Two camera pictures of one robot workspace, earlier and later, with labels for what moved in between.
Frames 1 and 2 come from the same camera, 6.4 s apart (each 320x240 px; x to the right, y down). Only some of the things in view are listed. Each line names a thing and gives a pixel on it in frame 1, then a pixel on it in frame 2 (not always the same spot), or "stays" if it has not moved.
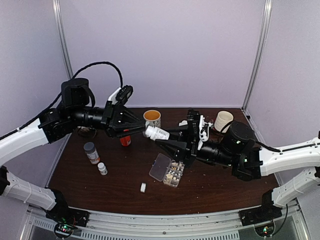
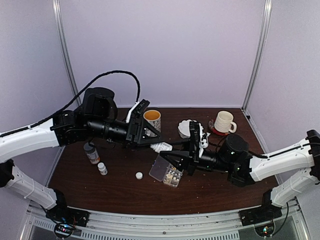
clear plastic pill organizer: x=164 y=169 stays
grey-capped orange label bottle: x=92 y=153 stays
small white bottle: x=154 y=133 to x=161 y=146
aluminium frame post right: x=261 y=51 stays
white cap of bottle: x=143 y=187 to x=139 y=175
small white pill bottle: x=102 y=168 stays
